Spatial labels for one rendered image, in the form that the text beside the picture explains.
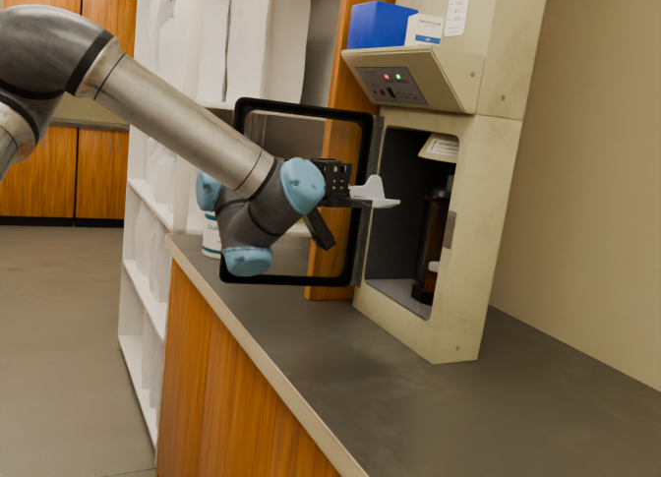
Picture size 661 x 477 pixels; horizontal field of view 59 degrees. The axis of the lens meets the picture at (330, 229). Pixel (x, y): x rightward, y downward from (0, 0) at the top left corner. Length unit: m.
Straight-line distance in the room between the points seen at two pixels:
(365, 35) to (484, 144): 0.32
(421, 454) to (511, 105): 0.62
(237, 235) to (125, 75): 0.29
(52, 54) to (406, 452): 0.69
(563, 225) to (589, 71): 0.35
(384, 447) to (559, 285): 0.76
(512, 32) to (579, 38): 0.43
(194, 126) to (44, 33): 0.21
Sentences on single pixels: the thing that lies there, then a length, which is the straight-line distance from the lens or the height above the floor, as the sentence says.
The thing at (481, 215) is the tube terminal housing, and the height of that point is 1.23.
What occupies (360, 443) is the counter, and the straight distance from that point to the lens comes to 0.87.
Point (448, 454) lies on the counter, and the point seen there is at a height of 0.94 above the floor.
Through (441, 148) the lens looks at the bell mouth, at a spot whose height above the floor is 1.34.
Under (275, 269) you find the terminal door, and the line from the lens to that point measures 1.31.
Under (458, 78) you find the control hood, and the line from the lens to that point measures 1.04.
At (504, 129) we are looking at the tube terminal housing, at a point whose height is 1.39.
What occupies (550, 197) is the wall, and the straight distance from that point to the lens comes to 1.52.
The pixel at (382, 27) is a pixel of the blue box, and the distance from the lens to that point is 1.20.
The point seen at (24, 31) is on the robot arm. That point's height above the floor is 1.43.
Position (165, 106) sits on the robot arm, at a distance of 0.82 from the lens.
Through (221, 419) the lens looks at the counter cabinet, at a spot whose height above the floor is 0.64.
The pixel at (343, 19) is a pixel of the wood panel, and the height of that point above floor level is 1.58.
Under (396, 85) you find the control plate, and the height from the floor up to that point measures 1.45.
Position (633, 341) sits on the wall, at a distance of 1.39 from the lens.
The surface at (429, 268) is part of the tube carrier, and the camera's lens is 1.23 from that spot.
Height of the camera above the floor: 1.39
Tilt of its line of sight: 11 degrees down
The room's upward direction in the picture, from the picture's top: 7 degrees clockwise
